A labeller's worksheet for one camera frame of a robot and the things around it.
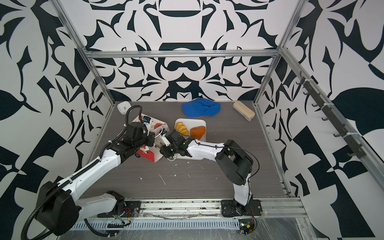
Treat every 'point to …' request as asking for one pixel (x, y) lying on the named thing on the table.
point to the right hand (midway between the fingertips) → (162, 149)
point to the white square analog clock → (123, 106)
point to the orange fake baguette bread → (197, 132)
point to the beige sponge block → (247, 113)
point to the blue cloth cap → (201, 107)
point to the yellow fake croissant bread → (181, 128)
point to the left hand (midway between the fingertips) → (153, 130)
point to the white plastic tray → (189, 124)
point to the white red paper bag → (157, 127)
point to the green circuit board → (247, 225)
